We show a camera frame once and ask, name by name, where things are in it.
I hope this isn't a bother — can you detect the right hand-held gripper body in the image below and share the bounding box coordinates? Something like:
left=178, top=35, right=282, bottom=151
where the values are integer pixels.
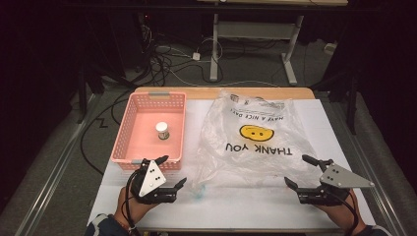
left=295, top=158, right=376, bottom=207

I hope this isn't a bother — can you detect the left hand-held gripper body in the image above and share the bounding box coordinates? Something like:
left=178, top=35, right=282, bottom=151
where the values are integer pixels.
left=130, top=158, right=179, bottom=206

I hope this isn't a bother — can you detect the small jar with white lid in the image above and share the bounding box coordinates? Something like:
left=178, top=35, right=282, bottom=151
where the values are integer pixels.
left=154, top=121, right=171, bottom=142

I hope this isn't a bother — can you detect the pink plastic basket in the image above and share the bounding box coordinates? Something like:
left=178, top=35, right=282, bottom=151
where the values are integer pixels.
left=109, top=90, right=188, bottom=172

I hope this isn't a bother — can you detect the clear smiley plastic bag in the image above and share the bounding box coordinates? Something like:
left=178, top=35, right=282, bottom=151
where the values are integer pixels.
left=191, top=89, right=322, bottom=195

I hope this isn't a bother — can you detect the person's left hand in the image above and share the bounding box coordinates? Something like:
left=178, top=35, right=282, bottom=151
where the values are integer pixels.
left=113, top=183, right=159, bottom=231

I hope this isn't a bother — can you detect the person's right hand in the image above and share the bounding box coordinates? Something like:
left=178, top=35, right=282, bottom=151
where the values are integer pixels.
left=314, top=191, right=367, bottom=235

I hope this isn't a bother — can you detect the white table sheet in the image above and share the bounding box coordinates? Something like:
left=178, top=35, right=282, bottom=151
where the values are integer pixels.
left=88, top=97, right=377, bottom=231

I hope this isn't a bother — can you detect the black metal stand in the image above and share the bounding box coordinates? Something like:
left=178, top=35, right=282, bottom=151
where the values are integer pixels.
left=76, top=62, right=106, bottom=125

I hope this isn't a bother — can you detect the white box on floor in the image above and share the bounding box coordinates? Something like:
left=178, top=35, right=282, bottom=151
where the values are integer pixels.
left=324, top=41, right=338, bottom=56

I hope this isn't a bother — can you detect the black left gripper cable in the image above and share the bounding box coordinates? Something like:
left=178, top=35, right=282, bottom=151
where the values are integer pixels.
left=123, top=170, right=141, bottom=236

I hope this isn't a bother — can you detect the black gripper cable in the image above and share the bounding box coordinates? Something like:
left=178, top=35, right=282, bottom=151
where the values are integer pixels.
left=328, top=189, right=361, bottom=236
left=123, top=170, right=141, bottom=236

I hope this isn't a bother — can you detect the metal floor rail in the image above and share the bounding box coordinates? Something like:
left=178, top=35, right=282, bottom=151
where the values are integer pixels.
left=22, top=92, right=101, bottom=236
left=340, top=124, right=409, bottom=236

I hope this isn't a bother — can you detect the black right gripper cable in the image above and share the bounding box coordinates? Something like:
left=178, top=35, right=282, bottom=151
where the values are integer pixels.
left=328, top=189, right=361, bottom=236

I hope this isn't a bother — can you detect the black floor cable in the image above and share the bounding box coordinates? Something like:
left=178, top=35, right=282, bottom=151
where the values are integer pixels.
left=79, top=88, right=136, bottom=175

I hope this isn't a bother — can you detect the bundle of floor cables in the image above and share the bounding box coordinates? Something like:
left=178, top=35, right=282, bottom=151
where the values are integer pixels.
left=136, top=23, right=227, bottom=87

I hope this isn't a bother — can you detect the white metal desk frame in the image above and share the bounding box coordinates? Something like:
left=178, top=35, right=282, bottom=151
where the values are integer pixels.
left=196, top=0, right=349, bottom=87

